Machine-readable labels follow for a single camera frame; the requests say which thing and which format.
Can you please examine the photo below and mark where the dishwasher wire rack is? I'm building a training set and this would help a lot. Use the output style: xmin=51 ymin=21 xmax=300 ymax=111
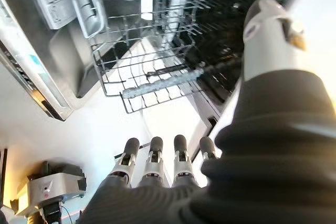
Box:
xmin=90 ymin=0 xmax=245 ymax=115

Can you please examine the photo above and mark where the dark dishwasher tub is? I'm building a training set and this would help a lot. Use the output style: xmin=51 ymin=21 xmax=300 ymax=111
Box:
xmin=194 ymin=0 xmax=289 ymax=99

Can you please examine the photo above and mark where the dishwasher door with control panel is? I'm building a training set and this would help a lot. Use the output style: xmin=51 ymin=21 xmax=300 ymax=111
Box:
xmin=0 ymin=0 xmax=108 ymax=123

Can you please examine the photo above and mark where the grey plastic cutlery basket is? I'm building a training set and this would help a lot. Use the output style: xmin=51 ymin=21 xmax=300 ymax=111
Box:
xmin=25 ymin=0 xmax=108 ymax=39

